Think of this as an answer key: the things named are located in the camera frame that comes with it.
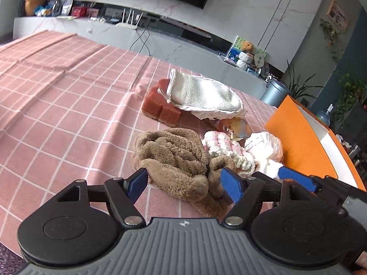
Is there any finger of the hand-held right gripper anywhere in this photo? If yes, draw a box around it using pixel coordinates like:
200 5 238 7
278 165 324 193

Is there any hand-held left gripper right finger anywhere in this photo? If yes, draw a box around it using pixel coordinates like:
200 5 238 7
220 168 316 230

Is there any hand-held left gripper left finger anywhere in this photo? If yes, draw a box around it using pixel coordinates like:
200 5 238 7
54 168 149 230

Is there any white plastic-wrapped pack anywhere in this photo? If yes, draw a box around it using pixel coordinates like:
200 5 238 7
244 131 284 176

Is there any orange cardboard box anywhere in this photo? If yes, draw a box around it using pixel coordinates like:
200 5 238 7
265 95 367 192

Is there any brown plush towel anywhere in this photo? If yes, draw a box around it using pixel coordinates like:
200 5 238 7
132 127 234 218

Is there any red-brown sponge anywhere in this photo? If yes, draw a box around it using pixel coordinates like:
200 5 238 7
141 78 182 127

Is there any white terry mitt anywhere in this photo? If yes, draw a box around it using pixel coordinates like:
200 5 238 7
166 69 244 115

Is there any pink and white knitted cloth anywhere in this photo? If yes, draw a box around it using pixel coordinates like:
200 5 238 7
201 130 256 178

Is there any shiny foil packet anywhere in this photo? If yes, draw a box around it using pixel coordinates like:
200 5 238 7
205 117 250 141

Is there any blue water bottle with pump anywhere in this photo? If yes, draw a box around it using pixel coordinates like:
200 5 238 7
315 104 334 125

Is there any grey pedal bin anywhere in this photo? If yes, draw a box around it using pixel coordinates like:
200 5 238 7
259 79 291 108

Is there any long-leaved potted plant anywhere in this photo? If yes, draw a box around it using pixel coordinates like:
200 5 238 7
282 60 324 101

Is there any bushy green plant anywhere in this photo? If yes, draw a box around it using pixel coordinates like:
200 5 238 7
334 71 367 127

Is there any green and blue picture card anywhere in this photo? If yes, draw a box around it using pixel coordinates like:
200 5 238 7
225 36 244 61

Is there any white marble television console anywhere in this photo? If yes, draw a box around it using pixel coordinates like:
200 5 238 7
13 16 267 99

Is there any trailing vine plant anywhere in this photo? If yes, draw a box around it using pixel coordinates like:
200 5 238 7
320 19 343 61

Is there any white router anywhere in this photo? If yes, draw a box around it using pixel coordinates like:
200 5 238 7
115 8 144 30

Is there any gold vase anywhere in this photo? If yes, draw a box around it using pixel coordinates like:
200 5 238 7
24 0 48 16

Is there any black cable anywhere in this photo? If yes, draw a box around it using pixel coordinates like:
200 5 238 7
130 26 151 54

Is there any framed wall picture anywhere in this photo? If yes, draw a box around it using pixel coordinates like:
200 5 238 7
327 0 350 33

